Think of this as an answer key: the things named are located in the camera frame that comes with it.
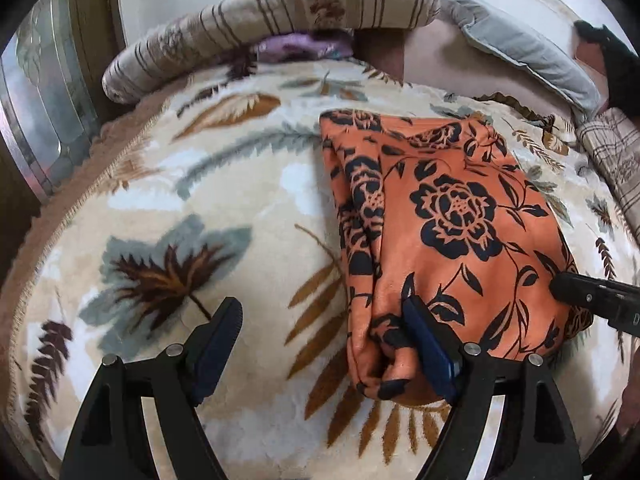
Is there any orange black floral blouse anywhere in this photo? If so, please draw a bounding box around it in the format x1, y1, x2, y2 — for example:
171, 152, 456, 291
319, 110, 593, 404

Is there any person right hand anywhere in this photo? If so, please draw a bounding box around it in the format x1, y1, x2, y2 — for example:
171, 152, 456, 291
615, 384, 640, 439

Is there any striped floral large pillow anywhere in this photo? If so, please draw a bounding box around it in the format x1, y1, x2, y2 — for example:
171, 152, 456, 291
577, 107, 640, 240

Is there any grey pillow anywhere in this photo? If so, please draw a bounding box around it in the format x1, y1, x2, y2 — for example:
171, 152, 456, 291
439, 0, 601, 124

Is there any cream leaf pattern blanket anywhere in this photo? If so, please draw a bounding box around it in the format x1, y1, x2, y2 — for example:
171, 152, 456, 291
1, 61, 639, 479

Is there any pink bed sheet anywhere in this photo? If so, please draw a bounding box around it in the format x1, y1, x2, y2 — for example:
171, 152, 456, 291
354, 20, 572, 120

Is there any brown door with glass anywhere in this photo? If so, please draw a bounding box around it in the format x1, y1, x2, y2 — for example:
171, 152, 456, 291
1, 0, 124, 272

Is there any purple cloth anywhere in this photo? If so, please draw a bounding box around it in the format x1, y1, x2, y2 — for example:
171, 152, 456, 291
253, 29, 354, 64

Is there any striped cylindrical bolster pillow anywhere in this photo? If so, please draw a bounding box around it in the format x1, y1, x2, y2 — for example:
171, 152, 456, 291
102, 0, 440, 104

